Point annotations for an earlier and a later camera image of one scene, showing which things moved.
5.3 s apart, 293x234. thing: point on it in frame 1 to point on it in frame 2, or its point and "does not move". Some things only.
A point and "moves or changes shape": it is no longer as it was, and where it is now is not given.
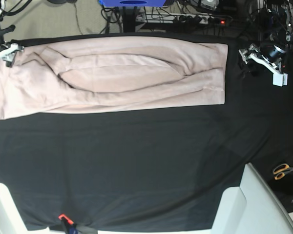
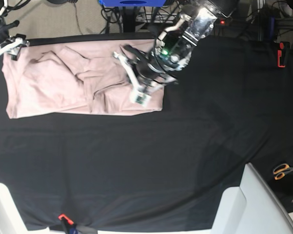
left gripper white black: x=8 y=52 to x=12 y=47
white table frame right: x=252 y=208 does not move
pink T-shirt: x=87 y=74 moves or changes shape
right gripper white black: x=269 y=56 to x=146 y=77
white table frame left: x=5 y=217 does not move
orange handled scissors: x=280 y=170 does not move
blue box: x=133 y=3 does not move
